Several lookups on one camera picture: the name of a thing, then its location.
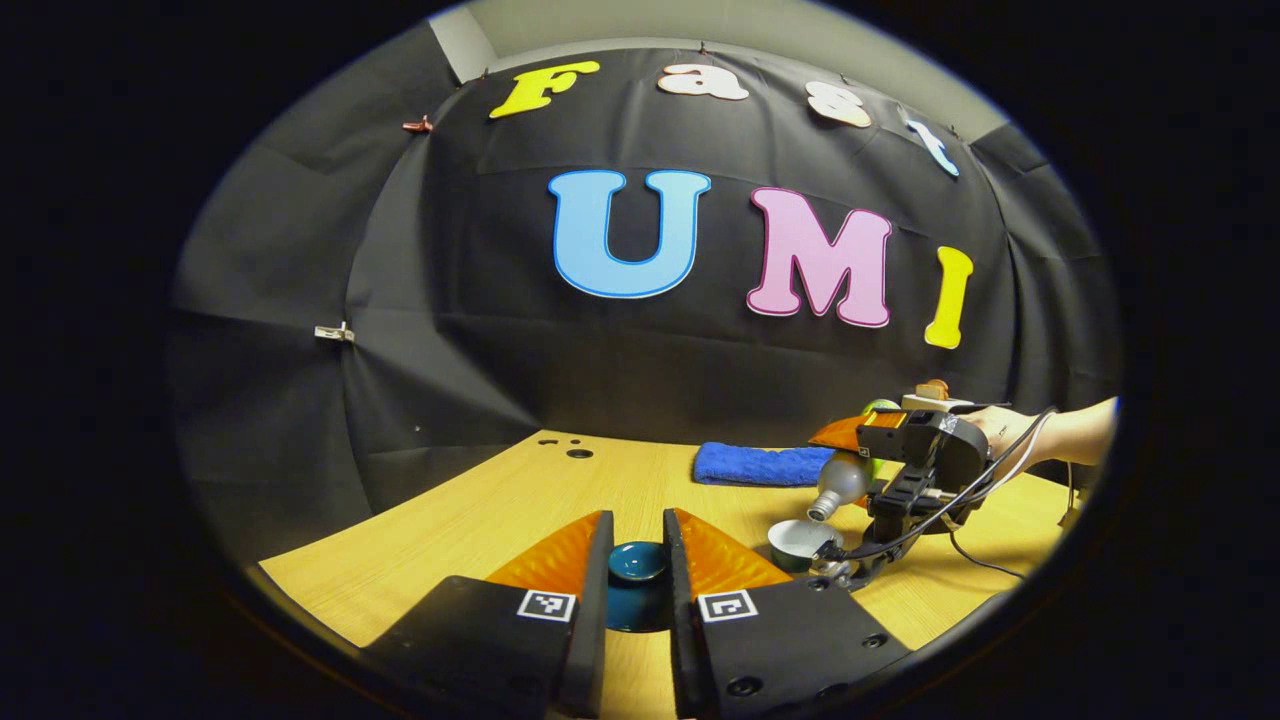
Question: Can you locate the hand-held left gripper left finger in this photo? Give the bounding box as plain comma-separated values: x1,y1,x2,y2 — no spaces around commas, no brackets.
360,510,615,719

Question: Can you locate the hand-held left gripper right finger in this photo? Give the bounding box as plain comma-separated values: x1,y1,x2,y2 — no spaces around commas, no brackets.
662,507,913,719

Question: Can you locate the silver water bottle green label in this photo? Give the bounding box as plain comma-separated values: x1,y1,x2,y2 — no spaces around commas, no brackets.
807,398,901,523

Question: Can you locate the teal teacup lid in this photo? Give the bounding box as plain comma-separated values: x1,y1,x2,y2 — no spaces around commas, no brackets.
604,541,675,633

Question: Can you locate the white teacup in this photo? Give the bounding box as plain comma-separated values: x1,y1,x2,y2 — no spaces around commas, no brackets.
767,518,846,575

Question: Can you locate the blue towel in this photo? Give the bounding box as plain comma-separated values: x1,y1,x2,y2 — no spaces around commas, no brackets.
693,441,836,488

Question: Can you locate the black backdrop cloth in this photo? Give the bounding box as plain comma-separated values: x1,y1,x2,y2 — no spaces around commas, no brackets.
170,40,1121,561

